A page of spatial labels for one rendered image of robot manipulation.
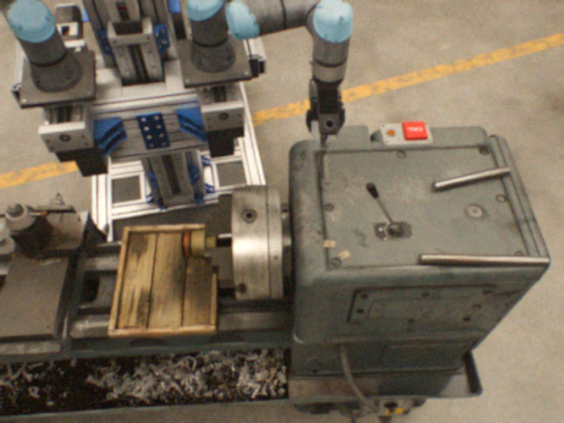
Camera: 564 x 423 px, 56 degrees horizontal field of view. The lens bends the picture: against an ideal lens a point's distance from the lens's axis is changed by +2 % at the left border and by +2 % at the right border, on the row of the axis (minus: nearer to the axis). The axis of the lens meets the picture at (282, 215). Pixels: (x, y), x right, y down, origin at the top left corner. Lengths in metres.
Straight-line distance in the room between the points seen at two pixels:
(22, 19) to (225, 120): 0.62
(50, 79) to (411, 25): 2.76
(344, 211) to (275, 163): 1.74
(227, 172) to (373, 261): 1.59
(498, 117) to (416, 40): 0.83
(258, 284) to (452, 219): 0.50
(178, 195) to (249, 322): 1.04
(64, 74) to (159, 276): 0.68
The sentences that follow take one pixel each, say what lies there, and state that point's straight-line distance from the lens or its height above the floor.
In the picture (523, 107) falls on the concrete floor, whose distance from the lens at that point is 3.60.
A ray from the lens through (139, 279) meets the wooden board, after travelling 1.66.
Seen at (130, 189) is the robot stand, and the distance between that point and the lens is 2.73.
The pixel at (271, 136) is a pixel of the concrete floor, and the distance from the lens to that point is 3.14.
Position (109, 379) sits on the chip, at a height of 0.55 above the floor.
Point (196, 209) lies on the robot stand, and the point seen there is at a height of 0.21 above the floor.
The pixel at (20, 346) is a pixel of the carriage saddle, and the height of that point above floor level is 0.92.
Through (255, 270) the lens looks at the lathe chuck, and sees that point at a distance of 1.30.
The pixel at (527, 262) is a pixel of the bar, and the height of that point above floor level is 1.27.
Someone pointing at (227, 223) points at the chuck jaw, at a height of 1.14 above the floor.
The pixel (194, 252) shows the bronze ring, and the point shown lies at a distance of 1.42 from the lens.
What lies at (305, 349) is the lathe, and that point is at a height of 0.78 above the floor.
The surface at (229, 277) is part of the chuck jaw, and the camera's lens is 1.35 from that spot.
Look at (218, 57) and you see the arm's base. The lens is 1.75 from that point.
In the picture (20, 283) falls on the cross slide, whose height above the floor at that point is 0.97.
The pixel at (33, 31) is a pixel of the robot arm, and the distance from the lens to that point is 1.72.
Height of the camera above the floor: 2.32
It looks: 56 degrees down
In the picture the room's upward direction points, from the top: straight up
